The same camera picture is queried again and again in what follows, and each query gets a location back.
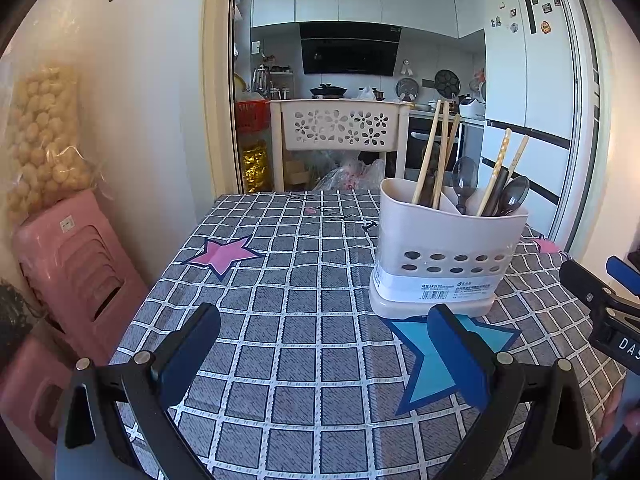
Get black built-in oven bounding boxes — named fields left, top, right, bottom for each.
left=405, top=122, right=466, bottom=171

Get white refrigerator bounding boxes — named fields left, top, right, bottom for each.
left=480, top=0, right=576, bottom=241

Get gold foil package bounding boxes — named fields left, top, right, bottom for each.
left=242, top=141, right=271, bottom=188

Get black range hood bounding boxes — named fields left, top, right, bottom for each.
left=299, top=23, right=403, bottom=77

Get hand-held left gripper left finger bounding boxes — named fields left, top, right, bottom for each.
left=55, top=302, right=222, bottom=480

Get person's right hand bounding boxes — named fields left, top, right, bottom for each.
left=597, top=375, right=633, bottom=441

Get group of fridge magnets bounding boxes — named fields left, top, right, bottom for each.
left=490, top=0, right=563, bottom=36

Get grey checked tablecloth with stars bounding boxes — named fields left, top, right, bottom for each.
left=107, top=191, right=626, bottom=480

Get clear bag of puffed snacks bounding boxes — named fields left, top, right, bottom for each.
left=5, top=62, right=96, bottom=223

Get red plastic basket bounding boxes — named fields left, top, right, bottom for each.
left=235, top=100, right=271, bottom=132

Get hanging dark round pan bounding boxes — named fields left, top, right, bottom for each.
left=434, top=70, right=460, bottom=95

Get pink plastic stool stack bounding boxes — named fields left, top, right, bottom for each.
left=12, top=189, right=148, bottom=366

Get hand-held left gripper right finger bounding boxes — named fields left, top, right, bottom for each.
left=426, top=302, right=593, bottom=480

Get beige plastic basket cart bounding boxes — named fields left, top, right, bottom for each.
left=270, top=100, right=412, bottom=193

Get black wok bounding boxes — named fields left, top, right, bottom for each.
left=309, top=83, right=348, bottom=100

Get white plastic utensil holder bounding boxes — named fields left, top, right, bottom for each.
left=369, top=177, right=529, bottom=320

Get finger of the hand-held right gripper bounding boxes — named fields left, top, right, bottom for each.
left=606, top=256, right=640, bottom=286
left=559, top=259, right=640, bottom=311

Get white rice cooker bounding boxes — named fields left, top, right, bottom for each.
left=457, top=94, right=483, bottom=120

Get crumpled clear plastic bag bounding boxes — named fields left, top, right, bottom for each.
left=312, top=157, right=386, bottom=192

